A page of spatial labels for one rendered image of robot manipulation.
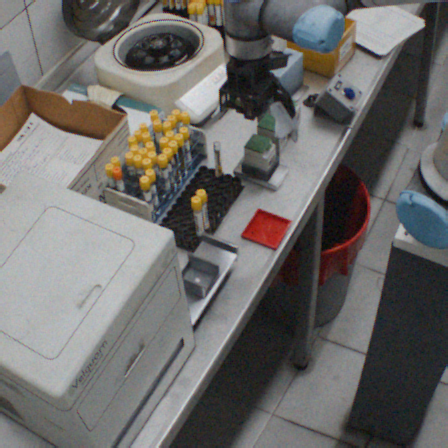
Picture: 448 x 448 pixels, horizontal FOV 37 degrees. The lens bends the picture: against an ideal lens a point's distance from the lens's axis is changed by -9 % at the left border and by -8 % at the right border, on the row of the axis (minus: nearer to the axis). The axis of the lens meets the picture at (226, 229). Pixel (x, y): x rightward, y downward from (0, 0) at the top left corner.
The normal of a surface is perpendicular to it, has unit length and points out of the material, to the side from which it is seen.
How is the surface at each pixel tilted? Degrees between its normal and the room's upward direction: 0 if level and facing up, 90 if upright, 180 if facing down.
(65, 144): 1
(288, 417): 0
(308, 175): 0
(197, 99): 25
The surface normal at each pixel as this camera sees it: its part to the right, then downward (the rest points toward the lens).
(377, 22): -0.07, -0.63
